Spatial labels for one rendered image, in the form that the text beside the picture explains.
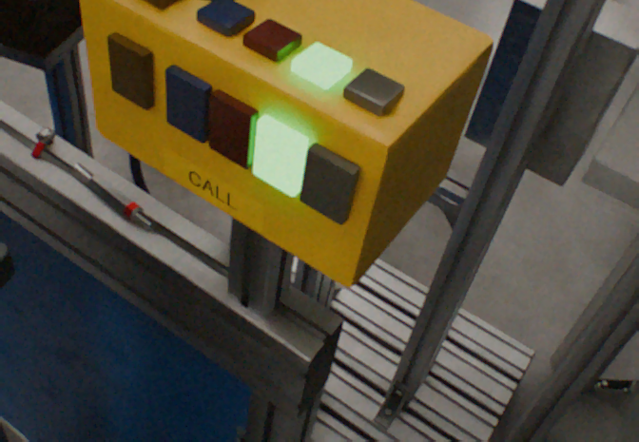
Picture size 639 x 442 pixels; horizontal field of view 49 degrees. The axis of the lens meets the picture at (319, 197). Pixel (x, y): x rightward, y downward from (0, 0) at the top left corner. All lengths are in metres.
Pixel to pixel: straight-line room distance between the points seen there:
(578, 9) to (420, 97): 0.50
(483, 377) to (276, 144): 1.18
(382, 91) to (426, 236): 1.45
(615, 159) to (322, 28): 0.40
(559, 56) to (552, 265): 1.04
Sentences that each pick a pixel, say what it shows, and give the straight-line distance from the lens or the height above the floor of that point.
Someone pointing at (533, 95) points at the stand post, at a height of 0.79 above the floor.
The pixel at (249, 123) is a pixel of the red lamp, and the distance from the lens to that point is 0.28.
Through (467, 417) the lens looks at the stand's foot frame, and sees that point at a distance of 1.37.
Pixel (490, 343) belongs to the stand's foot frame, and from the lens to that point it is 1.47.
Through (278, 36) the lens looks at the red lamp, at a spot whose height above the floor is 1.08.
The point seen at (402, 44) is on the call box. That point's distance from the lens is 0.31.
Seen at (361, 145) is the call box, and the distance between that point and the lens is 0.26.
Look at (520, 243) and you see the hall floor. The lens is 1.78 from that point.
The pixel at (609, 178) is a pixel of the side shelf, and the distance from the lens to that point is 0.65.
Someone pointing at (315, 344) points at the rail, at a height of 0.86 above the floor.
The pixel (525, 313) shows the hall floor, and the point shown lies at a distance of 1.65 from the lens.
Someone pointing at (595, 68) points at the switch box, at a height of 0.80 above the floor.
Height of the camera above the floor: 1.23
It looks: 46 degrees down
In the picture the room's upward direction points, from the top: 11 degrees clockwise
